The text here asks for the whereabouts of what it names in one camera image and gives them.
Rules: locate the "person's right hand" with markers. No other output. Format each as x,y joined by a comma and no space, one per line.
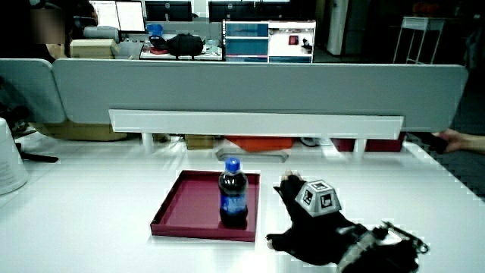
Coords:
299,231

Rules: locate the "dark soda bottle blue cap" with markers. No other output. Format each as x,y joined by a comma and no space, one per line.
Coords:
233,197

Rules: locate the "dark red square plate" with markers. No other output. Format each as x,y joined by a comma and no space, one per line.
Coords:
189,204

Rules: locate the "another person's forearm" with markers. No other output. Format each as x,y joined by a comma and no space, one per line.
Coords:
478,143

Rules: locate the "grey flat tray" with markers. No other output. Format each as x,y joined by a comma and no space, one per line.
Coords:
250,156

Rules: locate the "orange box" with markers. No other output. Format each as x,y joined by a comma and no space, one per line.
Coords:
261,143

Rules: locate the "white desk shelf riser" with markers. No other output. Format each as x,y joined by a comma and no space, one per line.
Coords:
254,123

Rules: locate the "dark red box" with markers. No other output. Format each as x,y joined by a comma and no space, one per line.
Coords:
379,145

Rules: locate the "small cardboard box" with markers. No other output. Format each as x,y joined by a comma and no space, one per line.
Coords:
199,141

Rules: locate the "long grey desk partition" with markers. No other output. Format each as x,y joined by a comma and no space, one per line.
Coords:
246,87

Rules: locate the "black handheld device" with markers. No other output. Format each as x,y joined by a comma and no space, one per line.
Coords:
430,142

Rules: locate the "white pillar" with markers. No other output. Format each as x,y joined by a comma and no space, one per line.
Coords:
338,26

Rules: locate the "black bag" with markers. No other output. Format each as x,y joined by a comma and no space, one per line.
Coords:
185,44

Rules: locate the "dark black monitor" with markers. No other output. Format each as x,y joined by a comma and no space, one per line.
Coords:
235,10
168,10

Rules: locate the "white side table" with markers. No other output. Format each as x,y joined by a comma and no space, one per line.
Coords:
422,23

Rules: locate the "large flat cardboard box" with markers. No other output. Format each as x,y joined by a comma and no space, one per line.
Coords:
79,130

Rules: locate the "blue container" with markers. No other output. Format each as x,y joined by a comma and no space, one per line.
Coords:
154,29

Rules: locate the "lit white monitor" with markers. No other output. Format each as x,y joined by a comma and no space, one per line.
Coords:
130,16
104,13

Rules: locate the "tan cardboard box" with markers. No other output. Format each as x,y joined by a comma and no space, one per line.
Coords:
92,48

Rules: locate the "white paper bucket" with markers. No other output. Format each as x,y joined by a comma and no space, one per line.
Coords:
9,163

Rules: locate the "short grey desk partition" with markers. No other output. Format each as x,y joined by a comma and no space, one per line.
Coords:
26,91

